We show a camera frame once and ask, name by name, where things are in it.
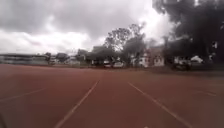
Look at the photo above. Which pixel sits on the vehicle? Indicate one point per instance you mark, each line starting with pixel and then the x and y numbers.
pixel 182 64

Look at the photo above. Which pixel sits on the white painted track lines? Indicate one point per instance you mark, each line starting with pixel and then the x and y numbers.
pixel 83 100

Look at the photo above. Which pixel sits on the tall bare-topped tree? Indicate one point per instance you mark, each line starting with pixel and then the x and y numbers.
pixel 128 43

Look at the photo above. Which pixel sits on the group of large dark trees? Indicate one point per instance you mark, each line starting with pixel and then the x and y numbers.
pixel 200 30

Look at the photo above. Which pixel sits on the white house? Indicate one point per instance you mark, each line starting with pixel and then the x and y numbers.
pixel 154 58

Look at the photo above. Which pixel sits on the white car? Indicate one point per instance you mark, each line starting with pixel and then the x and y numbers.
pixel 118 64
pixel 107 64

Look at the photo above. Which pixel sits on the red running track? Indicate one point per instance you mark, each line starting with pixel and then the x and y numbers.
pixel 113 100

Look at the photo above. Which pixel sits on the grass strip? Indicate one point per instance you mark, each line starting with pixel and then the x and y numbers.
pixel 206 70

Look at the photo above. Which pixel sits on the long low building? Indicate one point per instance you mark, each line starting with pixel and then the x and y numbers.
pixel 23 59

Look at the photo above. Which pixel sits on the dark-roofed building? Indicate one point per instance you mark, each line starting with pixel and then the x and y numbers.
pixel 98 54

